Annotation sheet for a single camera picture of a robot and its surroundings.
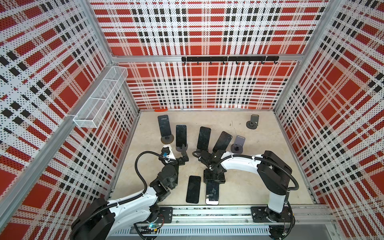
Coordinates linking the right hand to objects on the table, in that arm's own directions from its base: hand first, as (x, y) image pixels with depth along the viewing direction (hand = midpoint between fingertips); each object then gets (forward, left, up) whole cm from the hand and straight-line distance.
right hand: (211, 183), depth 83 cm
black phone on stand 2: (+27, +18, +8) cm, 34 cm away
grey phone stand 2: (+24, +20, -1) cm, 31 cm away
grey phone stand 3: (+42, -33, +2) cm, 53 cm away
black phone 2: (-3, +10, -1) cm, 10 cm away
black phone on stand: (+34, +29, +11) cm, 46 cm away
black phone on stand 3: (+25, +4, +9) cm, 27 cm away
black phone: (-5, -1, 0) cm, 5 cm away
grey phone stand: (+30, +29, -1) cm, 42 cm away
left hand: (+13, +19, +16) cm, 28 cm away
